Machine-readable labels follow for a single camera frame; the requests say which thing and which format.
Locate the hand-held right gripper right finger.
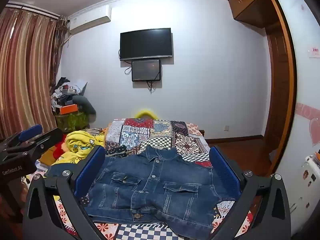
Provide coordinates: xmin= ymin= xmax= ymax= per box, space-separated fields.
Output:
xmin=200 ymin=145 xmax=292 ymax=240

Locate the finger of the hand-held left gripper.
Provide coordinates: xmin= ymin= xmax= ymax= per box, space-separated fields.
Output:
xmin=15 ymin=128 xmax=63 ymax=158
xmin=5 ymin=124 xmax=43 ymax=150

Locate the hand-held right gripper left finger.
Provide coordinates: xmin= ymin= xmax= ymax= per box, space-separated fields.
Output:
xmin=22 ymin=145 xmax=110 ymax=240

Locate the blue denim jacket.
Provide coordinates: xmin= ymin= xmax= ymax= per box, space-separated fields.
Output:
xmin=45 ymin=145 xmax=242 ymax=228

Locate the red orange plush toy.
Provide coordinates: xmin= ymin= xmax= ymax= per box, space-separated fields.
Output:
xmin=37 ymin=142 xmax=68 ymax=167

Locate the yellow cartoon blanket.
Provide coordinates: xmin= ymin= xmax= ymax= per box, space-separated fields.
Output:
xmin=51 ymin=130 xmax=106 ymax=166

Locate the green patterned cloth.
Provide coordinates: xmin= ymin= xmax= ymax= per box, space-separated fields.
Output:
xmin=55 ymin=112 xmax=90 ymax=133

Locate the black dotted cloth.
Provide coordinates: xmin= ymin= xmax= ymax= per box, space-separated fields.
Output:
xmin=105 ymin=145 xmax=131 ymax=158

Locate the orange box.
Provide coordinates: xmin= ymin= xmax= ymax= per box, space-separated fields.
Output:
xmin=59 ymin=104 xmax=80 ymax=116

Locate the pile of clutter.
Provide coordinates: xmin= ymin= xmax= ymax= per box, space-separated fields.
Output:
xmin=50 ymin=77 xmax=88 ymax=109

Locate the grey cushion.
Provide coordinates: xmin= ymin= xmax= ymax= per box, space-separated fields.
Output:
xmin=72 ymin=95 xmax=97 ymax=121

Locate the patchwork printed blanket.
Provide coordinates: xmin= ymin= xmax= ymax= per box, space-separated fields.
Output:
xmin=22 ymin=118 xmax=253 ymax=240

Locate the striped brown curtain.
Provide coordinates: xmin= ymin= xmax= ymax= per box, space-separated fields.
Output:
xmin=0 ymin=4 xmax=65 ymax=140

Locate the white appliance with stickers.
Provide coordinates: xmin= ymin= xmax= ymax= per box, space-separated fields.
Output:
xmin=274 ymin=152 xmax=320 ymax=236

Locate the yellow plastic object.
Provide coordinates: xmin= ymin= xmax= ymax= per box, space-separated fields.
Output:
xmin=135 ymin=108 xmax=158 ymax=119

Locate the wooden door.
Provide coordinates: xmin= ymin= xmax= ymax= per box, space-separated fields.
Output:
xmin=262 ymin=0 xmax=298 ymax=176

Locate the white wardrobe door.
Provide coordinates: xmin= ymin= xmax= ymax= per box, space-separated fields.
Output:
xmin=271 ymin=0 xmax=320 ymax=160

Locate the white air conditioner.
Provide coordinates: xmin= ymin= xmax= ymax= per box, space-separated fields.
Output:
xmin=68 ymin=4 xmax=112 ymax=35

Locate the wooden overhead cabinet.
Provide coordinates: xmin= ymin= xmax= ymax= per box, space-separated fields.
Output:
xmin=228 ymin=0 xmax=278 ymax=29

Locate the small black wall monitor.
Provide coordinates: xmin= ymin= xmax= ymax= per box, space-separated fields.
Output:
xmin=131 ymin=59 xmax=162 ymax=82

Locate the black wall television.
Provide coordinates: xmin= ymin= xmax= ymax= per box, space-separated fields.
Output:
xmin=120 ymin=28 xmax=173 ymax=61

